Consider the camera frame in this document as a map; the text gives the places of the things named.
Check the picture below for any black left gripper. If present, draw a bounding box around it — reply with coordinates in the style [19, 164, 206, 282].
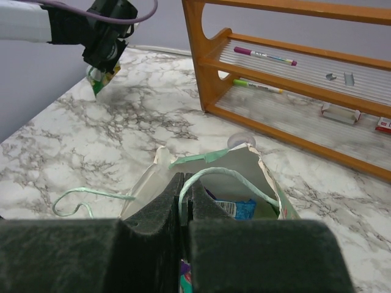
[82, 0, 137, 73]

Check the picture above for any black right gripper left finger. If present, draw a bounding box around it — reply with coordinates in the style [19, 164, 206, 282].
[1, 173, 185, 292]

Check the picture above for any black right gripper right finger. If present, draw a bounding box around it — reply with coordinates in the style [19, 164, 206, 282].
[178, 173, 357, 293]

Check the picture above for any small green snack packet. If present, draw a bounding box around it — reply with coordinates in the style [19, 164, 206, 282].
[86, 62, 121, 96]

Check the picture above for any blue snack packet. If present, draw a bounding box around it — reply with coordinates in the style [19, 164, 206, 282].
[215, 200, 257, 220]

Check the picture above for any printed paper bag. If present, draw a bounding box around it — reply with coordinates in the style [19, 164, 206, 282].
[52, 142, 302, 293]

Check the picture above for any purple snack packet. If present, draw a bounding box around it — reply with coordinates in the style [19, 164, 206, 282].
[204, 188, 217, 201]

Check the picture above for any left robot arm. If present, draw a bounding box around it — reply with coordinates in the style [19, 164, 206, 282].
[1, 1, 135, 73]

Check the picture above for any clear plastic cup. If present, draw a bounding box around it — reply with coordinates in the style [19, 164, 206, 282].
[227, 133, 256, 149]

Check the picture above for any purple marker pen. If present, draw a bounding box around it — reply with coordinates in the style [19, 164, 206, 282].
[233, 46, 298, 67]

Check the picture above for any green marker pen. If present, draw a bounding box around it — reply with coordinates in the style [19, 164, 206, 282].
[233, 79, 283, 94]

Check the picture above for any red white small box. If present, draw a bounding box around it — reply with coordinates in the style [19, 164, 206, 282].
[321, 103, 361, 125]

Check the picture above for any orange wooden shelf rack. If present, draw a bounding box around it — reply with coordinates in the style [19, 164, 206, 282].
[182, 1, 390, 181]

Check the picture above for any grey metal clip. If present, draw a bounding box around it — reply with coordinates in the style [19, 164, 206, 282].
[343, 72, 355, 87]
[326, 73, 337, 81]

